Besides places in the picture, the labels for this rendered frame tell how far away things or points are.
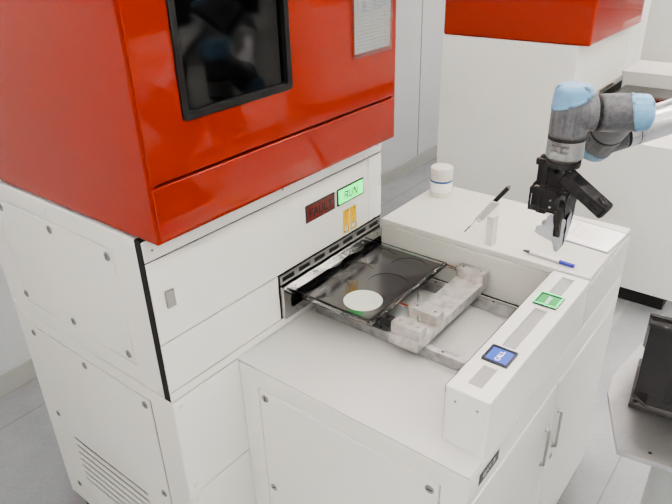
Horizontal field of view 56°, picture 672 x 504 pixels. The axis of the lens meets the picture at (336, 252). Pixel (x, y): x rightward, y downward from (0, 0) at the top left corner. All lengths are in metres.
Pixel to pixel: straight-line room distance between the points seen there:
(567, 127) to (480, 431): 0.62
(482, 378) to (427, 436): 0.17
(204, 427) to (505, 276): 0.87
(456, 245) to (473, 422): 0.65
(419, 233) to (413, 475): 0.74
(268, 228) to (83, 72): 0.54
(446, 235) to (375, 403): 0.59
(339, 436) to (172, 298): 0.48
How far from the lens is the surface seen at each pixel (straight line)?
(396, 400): 1.43
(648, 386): 1.49
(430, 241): 1.82
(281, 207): 1.52
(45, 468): 2.68
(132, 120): 1.15
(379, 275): 1.72
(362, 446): 1.42
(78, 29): 1.22
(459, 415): 1.29
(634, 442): 1.44
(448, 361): 1.52
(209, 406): 1.57
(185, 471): 1.63
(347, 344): 1.59
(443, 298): 1.67
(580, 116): 1.35
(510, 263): 1.73
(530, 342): 1.40
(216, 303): 1.45
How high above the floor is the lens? 1.76
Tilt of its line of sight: 28 degrees down
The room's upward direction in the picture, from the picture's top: 2 degrees counter-clockwise
